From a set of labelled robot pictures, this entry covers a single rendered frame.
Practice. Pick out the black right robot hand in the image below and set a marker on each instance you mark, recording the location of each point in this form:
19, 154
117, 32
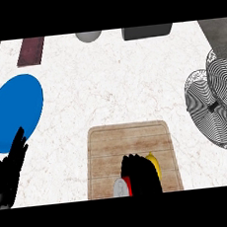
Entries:
142, 175

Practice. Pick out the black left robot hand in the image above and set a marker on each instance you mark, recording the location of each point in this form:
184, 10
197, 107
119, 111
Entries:
10, 169

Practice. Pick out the red can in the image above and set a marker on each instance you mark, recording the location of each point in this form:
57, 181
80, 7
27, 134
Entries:
122, 187

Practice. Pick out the wooden cutting board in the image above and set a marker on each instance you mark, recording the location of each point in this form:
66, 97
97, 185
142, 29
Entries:
109, 152

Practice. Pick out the yellow banana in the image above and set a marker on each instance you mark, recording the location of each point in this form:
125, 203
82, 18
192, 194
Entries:
155, 166

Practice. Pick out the blue oval placemat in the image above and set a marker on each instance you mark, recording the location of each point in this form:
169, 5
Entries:
14, 111

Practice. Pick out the dark red rectangular mat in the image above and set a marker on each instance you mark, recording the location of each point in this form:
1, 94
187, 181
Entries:
30, 51

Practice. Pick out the dark grey box appliance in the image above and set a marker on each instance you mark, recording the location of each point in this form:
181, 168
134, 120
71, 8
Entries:
146, 31

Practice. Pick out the grey round bowl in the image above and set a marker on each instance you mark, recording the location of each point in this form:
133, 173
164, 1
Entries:
88, 36

